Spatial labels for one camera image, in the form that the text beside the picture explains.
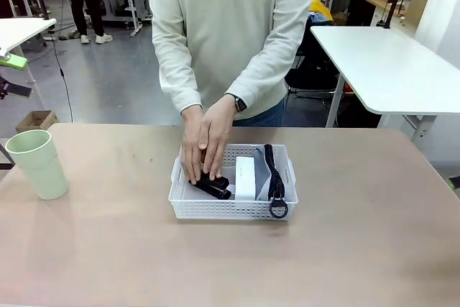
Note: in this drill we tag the black green-tipped left gripper finger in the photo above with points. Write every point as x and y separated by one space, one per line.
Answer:
16 90
14 61

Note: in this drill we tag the black stapler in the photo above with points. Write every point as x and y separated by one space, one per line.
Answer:
215 189

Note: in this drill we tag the person's right forearm cream sleeve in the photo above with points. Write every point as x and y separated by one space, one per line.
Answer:
179 77

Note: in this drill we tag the person's left forearm cream sleeve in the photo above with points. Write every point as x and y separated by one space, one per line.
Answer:
258 77

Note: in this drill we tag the white perforated plastic basket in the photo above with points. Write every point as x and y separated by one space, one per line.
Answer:
201 210

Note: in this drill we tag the person's right hand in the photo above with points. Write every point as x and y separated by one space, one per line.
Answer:
189 141

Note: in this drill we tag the person's left hand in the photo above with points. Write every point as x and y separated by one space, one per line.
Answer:
215 131

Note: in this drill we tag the white table with slim leg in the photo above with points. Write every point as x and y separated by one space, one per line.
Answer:
21 32

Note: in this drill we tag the brown cardboard box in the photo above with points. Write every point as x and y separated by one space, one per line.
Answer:
34 120

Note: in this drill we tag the light green plastic cup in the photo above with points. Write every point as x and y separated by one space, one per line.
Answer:
37 167

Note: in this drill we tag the large white side table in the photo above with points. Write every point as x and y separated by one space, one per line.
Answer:
381 66

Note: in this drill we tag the black chair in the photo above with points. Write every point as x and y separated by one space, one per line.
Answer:
312 77

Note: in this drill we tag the grey pouch with black zipper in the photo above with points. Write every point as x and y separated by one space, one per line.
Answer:
262 177

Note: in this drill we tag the wooden top table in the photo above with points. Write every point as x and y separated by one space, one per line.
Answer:
377 3

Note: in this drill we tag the yellow cloth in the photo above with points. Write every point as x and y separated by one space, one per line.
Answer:
321 10

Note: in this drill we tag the person torso in cream sweater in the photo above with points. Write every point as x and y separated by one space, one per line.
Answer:
230 16

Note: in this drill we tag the black wristwatch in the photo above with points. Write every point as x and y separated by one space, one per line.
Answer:
240 104

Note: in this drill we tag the black metal frame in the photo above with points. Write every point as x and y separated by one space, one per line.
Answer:
7 163

